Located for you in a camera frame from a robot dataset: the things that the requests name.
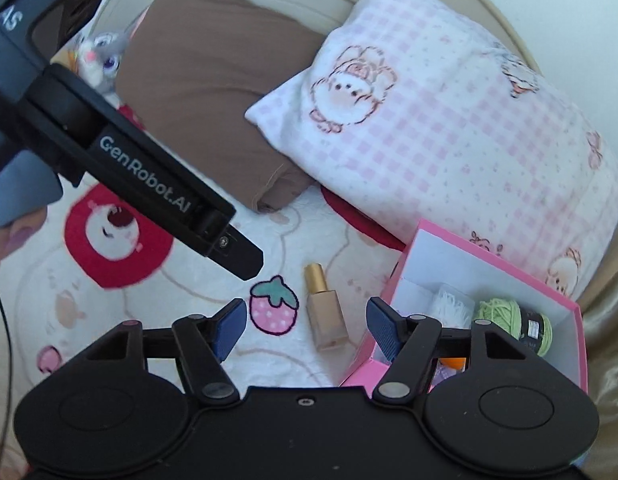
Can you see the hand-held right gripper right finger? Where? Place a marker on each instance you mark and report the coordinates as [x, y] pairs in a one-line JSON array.
[[384, 327]]

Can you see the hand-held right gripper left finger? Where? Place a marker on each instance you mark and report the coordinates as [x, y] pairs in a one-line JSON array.
[[231, 327]]

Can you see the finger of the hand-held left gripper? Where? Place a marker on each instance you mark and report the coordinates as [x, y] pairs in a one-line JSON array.
[[241, 257]]

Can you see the beige foundation bottle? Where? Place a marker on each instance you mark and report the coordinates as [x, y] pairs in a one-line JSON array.
[[326, 315]]

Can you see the clear cotton swab pack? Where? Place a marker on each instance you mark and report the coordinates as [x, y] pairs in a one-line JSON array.
[[454, 305]]

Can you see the orange makeup sponge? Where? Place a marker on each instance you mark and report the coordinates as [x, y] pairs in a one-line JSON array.
[[451, 362]]

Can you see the purple plush toy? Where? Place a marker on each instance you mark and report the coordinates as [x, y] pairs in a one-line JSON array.
[[446, 377]]

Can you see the green yarn ball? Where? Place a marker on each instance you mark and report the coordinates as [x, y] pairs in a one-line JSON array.
[[499, 317]]

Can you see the pink cardboard box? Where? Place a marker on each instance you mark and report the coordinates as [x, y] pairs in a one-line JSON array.
[[564, 350]]

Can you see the person's left hand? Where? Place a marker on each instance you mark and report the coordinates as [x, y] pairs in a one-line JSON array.
[[4, 247]]

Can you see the grey rabbit plush toy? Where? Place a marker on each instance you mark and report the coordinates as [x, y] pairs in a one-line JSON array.
[[101, 55]]

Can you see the white printed bear blanket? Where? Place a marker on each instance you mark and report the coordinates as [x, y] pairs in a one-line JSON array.
[[164, 300]]

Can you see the brown pillow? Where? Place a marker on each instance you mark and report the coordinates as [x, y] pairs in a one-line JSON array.
[[199, 85]]

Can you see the pink checked cartoon pillow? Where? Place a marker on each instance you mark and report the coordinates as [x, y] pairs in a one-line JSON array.
[[439, 135]]

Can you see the gold satin curtain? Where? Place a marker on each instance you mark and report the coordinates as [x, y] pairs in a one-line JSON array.
[[606, 360]]

